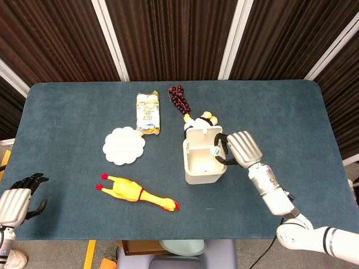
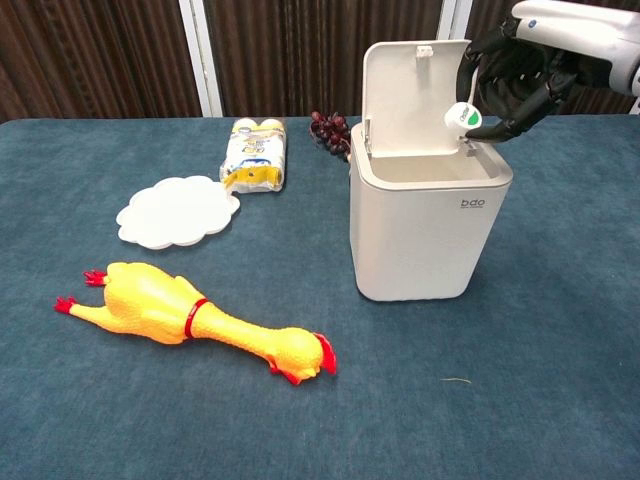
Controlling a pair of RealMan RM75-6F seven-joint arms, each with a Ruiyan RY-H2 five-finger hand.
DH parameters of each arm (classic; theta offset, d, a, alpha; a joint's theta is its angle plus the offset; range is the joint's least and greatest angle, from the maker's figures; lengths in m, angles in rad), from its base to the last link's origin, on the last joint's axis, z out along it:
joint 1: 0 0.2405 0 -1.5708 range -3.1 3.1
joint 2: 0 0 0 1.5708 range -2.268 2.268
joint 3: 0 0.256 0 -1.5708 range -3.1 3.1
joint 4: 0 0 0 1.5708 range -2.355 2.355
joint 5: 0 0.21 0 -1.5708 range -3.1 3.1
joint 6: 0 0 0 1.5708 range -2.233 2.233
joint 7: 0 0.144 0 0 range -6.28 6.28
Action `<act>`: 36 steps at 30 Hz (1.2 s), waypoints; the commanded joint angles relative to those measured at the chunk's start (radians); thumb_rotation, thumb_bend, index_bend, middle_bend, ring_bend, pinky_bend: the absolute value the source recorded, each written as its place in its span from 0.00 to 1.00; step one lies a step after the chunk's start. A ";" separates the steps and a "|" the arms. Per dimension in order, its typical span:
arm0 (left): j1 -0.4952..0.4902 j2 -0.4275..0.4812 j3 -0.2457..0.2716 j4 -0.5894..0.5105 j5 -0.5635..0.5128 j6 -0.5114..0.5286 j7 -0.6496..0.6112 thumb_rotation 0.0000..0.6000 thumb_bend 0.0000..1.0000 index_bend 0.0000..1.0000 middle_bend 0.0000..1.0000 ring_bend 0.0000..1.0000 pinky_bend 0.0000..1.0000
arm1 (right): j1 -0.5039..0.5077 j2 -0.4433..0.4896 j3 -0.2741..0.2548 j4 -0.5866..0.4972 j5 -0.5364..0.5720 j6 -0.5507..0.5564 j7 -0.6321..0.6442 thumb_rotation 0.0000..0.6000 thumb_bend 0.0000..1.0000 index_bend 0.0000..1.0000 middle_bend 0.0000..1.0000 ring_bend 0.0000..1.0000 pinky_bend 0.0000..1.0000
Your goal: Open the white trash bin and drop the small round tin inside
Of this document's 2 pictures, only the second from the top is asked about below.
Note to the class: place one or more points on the blue felt table cover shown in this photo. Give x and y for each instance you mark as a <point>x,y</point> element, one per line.
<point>150,425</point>

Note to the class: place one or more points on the small dry straw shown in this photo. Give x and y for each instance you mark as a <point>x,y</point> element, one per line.
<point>455,380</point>

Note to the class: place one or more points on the small white round container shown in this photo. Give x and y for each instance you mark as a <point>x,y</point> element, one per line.
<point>457,120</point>

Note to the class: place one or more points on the dark red grape bunch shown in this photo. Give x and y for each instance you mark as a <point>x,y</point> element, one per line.
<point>330,130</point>

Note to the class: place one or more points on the white partition post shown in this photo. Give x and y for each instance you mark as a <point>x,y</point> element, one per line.
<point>455,20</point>
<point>202,60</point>
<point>637,106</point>

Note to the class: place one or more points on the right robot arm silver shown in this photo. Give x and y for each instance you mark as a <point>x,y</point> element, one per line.
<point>631,60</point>

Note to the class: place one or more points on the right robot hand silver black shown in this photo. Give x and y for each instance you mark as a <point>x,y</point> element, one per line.
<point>520,75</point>

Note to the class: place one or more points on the white trash bin lid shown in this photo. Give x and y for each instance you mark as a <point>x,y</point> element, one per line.
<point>420,235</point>

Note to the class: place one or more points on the yellow rubber chicken toy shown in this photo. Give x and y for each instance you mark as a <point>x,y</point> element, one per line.
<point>160,310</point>

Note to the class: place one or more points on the white scalloped tray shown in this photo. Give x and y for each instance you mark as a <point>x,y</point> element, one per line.
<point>175,212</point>

